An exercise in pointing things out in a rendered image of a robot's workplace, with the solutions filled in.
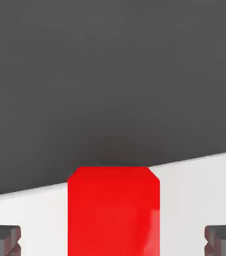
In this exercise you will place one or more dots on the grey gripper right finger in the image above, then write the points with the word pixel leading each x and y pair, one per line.
pixel 225 241

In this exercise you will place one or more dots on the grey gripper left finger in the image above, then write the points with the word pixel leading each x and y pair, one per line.
pixel 0 241

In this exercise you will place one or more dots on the small red cube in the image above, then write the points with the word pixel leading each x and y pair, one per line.
pixel 113 212

